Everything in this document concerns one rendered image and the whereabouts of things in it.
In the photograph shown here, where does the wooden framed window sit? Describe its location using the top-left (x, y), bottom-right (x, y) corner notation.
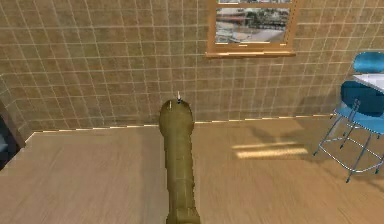
top-left (205, 0), bottom-right (298, 59)

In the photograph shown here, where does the white table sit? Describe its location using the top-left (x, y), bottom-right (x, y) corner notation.
top-left (352, 73), bottom-right (384, 97)

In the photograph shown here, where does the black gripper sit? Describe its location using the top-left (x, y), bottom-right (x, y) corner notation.
top-left (158, 90), bottom-right (195, 122)

